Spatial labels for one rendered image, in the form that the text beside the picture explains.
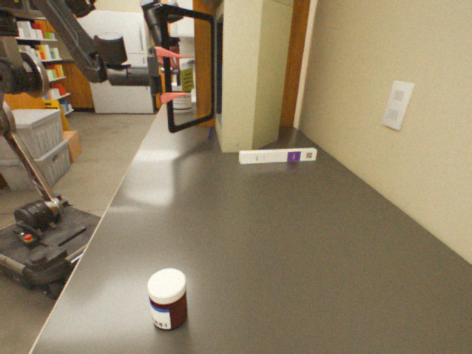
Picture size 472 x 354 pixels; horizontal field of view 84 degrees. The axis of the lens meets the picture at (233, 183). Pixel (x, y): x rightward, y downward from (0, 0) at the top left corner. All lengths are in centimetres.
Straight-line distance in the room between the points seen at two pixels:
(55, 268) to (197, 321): 135
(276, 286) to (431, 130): 50
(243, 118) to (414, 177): 53
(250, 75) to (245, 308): 71
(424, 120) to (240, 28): 55
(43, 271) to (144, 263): 124
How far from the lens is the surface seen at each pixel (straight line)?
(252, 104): 93
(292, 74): 135
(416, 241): 66
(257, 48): 92
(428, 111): 76
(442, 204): 73
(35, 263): 167
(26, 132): 291
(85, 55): 85
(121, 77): 81
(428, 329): 49
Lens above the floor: 127
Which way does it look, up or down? 27 degrees down
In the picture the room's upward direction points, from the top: 2 degrees clockwise
